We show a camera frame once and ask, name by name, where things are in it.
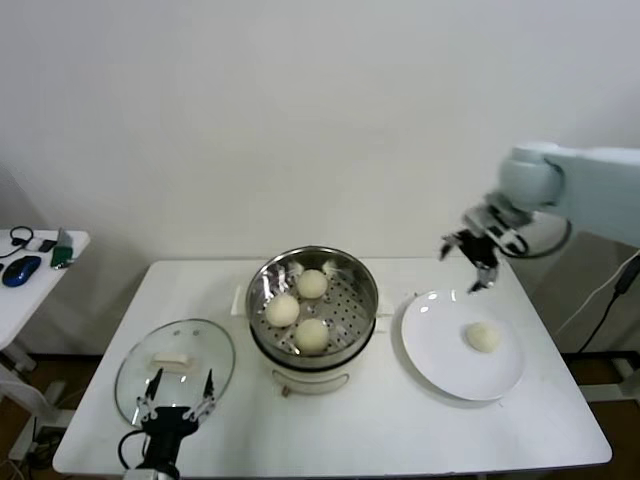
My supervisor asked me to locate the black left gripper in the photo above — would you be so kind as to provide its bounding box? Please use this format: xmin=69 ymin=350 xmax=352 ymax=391
xmin=135 ymin=367 xmax=218 ymax=470

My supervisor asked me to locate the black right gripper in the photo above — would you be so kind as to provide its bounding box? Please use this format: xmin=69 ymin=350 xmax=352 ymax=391
xmin=437 ymin=206 xmax=507 ymax=296

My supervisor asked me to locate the glass lid with white handle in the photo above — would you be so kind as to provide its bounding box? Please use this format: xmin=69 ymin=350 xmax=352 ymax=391
xmin=113 ymin=318 xmax=237 ymax=429

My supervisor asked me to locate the white steamed baozi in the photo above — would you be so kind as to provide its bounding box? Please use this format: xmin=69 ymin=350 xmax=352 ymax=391
xmin=465 ymin=321 xmax=502 ymax=355
xmin=297 ymin=268 xmax=329 ymax=300
xmin=293 ymin=318 xmax=331 ymax=354
xmin=264 ymin=293 xmax=301 ymax=329

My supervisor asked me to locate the stainless steel steamer basket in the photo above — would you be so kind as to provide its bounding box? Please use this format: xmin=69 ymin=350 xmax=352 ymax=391
xmin=230 ymin=244 xmax=397 ymax=370

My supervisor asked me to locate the white round plate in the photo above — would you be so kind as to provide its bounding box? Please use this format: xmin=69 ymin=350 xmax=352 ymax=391
xmin=399 ymin=288 xmax=528 ymax=403

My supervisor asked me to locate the white electric pot base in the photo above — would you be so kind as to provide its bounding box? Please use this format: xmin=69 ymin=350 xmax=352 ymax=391
xmin=249 ymin=319 xmax=396 ymax=400

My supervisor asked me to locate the white side table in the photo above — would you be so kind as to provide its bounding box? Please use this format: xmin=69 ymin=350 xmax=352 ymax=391
xmin=0 ymin=227 xmax=92 ymax=416

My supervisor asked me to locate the green circuit board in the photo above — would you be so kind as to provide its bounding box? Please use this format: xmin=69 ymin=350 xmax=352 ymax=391
xmin=51 ymin=244 xmax=76 ymax=270

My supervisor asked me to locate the blue computer mouse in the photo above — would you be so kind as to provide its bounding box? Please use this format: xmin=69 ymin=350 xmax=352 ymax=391
xmin=1 ymin=254 xmax=42 ymax=287

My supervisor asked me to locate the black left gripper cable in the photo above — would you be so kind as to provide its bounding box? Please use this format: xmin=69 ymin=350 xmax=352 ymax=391
xmin=118 ymin=429 xmax=151 ymax=471

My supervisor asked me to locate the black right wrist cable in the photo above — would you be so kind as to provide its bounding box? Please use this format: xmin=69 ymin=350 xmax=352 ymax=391
xmin=514 ymin=214 xmax=574 ymax=259

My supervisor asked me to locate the white power cable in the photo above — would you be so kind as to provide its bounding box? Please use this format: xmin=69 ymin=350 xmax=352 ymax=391
xmin=554 ymin=249 xmax=640 ymax=342

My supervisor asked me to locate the black power adapter with cable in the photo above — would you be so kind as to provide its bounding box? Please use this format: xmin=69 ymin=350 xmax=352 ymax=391
xmin=582 ymin=259 xmax=640 ymax=354

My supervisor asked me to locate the thin black looped cable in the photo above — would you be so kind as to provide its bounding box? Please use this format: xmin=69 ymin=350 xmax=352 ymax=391
xmin=0 ymin=225 xmax=36 ymax=259

